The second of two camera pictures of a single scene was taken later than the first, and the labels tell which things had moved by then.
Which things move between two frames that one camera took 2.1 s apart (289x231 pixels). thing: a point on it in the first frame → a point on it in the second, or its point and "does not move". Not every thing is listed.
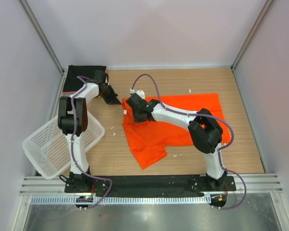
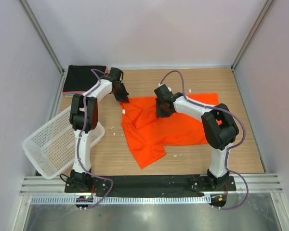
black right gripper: [136, 120] → [159, 113]
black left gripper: [113, 100] → [123, 97]
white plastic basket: [47, 149] does not move
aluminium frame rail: [257, 183] does not move
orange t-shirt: [148, 140] does not move
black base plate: [151, 186] does not move
